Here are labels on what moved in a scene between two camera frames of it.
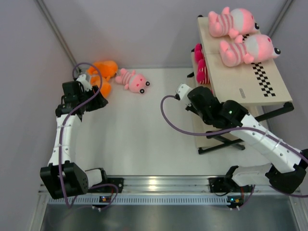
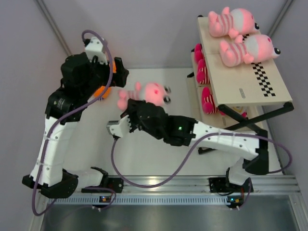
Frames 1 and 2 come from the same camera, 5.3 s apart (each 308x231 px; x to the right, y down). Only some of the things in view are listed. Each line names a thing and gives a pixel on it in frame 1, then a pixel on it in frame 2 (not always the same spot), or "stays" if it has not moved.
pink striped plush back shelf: (234, 23) stays
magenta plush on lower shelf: (202, 76) stays
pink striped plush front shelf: (255, 48) stays
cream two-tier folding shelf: (261, 87) stays
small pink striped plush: (135, 82) to (152, 93)
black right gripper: (191, 108) to (132, 110)
